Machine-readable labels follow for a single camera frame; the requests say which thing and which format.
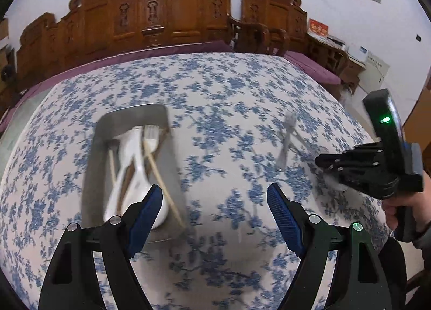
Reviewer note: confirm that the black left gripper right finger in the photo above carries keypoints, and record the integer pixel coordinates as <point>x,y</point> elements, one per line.
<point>358,281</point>

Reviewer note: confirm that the red sign plaque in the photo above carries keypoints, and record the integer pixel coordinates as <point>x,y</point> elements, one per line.
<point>317,28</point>

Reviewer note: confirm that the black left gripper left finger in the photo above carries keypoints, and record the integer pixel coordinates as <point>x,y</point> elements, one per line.
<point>71,281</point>

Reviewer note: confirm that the carved wooden armchair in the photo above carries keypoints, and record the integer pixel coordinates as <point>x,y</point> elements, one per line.
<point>270,27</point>

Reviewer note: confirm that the fingers of the right gripper side view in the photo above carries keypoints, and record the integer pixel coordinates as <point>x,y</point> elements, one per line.
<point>328,161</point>

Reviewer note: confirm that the light wooden chopstick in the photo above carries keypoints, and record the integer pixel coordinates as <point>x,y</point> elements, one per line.
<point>161,169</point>

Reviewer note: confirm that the blue floral tablecloth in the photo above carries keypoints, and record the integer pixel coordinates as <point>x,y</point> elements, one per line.
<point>226,114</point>

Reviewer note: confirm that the white ceramic spoon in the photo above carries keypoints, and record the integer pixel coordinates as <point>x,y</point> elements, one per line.
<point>131,183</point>

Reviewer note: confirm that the purple seat cushion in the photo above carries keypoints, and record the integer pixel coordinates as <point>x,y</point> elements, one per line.
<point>317,72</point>

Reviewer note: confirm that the grey metal utensil tray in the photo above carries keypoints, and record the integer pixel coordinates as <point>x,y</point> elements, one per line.
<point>103,164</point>

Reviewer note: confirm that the dark brown chopstick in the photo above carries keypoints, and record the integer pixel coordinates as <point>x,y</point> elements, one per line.
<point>128,175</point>

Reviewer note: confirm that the wooden side table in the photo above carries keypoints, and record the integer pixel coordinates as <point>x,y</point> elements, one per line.
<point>336,61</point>

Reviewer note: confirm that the carved wooden sofa back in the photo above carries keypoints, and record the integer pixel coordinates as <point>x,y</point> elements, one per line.
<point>96,29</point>

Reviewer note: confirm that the steel fork with slim handle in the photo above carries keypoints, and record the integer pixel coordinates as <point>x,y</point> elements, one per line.
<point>289,124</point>

